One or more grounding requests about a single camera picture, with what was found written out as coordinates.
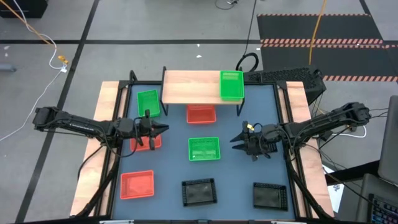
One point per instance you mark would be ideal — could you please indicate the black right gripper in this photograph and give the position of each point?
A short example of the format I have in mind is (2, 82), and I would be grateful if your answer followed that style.
(267, 133)

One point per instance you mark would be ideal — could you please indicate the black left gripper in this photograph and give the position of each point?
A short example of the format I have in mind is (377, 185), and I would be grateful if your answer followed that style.
(127, 127)

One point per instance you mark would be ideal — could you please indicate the red plastic basket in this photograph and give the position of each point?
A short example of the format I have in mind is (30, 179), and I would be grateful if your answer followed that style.
(136, 185)
(201, 115)
(143, 146)

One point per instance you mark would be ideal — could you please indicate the green plastic basket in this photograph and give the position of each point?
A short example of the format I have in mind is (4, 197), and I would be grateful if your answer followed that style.
(148, 101)
(203, 149)
(231, 85)

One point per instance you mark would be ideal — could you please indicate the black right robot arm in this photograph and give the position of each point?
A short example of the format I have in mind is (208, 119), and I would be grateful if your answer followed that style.
(326, 119)

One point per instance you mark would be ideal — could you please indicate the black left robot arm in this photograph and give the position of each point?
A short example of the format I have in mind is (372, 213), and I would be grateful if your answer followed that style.
(81, 123)

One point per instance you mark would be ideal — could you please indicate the blue table mat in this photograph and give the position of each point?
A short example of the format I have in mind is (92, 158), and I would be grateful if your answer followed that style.
(168, 168)

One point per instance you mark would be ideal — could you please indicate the black perforated computer case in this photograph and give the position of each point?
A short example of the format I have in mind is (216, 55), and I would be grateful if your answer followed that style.
(286, 74)

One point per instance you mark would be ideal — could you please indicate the white printed paper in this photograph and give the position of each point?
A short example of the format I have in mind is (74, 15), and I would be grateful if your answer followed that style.
(337, 193)

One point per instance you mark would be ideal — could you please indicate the black hazard-striped floor mat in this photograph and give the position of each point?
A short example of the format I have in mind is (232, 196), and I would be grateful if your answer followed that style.
(317, 28)
(342, 62)

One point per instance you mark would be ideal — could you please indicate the grey laptop with backlit keyboard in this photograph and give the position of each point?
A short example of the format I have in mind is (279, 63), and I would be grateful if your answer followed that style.
(367, 193)

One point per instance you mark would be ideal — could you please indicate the grey monitor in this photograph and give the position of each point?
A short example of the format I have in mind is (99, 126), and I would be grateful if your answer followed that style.
(390, 140)

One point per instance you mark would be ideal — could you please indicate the grey floor object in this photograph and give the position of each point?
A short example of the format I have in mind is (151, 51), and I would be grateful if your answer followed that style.
(6, 68)

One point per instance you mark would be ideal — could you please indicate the black box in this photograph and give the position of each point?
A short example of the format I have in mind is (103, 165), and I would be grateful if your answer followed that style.
(25, 7)

